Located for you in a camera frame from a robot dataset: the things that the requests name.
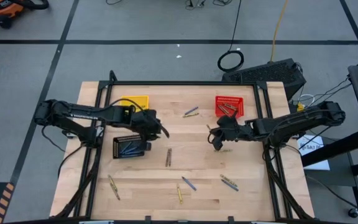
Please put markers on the red plastic basket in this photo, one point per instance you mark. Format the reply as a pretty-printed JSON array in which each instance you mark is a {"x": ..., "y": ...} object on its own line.
[{"x": 241, "y": 101}]

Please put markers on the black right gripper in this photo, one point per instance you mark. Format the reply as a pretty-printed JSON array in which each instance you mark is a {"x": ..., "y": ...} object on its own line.
[{"x": 238, "y": 132}]

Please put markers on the white paper sheet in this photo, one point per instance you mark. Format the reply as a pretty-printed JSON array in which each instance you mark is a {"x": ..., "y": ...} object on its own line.
[{"x": 315, "y": 152}]

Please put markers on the black caster wheel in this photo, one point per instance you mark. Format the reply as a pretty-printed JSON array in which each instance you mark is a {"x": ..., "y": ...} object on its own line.
[{"x": 353, "y": 212}]

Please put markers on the black computer case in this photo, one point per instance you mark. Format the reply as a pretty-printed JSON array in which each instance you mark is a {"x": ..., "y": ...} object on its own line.
[{"x": 266, "y": 73}]

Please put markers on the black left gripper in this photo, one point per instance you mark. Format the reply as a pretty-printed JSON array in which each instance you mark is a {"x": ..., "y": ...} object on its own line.
[{"x": 146, "y": 123}]

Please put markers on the yellow crayon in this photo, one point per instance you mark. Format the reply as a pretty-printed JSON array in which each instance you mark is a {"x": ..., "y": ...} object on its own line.
[{"x": 179, "y": 194}]

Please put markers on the yellow plastic basket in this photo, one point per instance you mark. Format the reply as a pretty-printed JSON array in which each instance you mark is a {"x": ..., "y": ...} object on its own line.
[{"x": 140, "y": 101}]

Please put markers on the black plastic basket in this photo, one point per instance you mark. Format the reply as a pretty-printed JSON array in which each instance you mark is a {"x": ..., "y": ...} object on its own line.
[{"x": 118, "y": 146}]

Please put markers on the yellow plug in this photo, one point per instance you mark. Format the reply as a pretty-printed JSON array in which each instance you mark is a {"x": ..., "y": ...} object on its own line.
[{"x": 300, "y": 107}]

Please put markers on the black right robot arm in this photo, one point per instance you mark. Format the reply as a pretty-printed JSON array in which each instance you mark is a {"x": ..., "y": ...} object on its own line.
[{"x": 291, "y": 124}]

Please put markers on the black aluminium table frame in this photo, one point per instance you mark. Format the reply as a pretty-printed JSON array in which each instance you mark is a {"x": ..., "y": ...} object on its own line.
[{"x": 182, "y": 83}]

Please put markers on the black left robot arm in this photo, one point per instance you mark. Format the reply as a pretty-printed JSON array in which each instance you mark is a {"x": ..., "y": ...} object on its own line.
[{"x": 73, "y": 115}]

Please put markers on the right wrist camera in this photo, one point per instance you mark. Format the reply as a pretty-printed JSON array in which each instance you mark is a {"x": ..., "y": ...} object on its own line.
[{"x": 227, "y": 120}]

